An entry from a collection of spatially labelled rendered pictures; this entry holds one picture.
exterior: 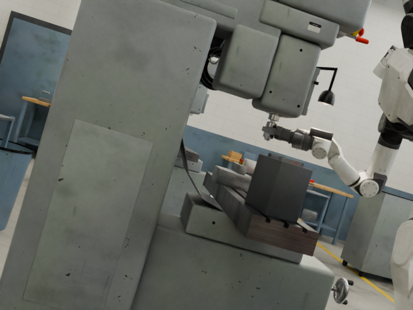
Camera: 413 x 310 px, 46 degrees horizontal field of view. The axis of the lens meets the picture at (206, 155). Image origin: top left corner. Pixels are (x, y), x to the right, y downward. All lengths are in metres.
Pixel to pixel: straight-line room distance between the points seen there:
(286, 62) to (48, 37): 6.98
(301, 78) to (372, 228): 4.56
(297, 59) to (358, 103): 7.34
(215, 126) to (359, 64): 2.85
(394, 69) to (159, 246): 1.11
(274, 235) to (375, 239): 4.94
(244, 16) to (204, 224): 0.85
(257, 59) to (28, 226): 1.09
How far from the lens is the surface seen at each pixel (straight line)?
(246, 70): 2.00
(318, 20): 2.11
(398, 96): 1.90
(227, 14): 2.03
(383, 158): 2.15
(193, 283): 2.04
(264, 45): 2.03
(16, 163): 3.82
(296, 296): 2.14
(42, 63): 8.74
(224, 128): 8.68
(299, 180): 1.66
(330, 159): 2.16
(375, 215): 6.50
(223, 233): 1.98
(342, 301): 2.34
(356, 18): 2.16
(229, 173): 2.22
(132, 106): 1.85
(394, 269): 1.77
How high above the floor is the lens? 1.14
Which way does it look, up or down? 2 degrees down
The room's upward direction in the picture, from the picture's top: 17 degrees clockwise
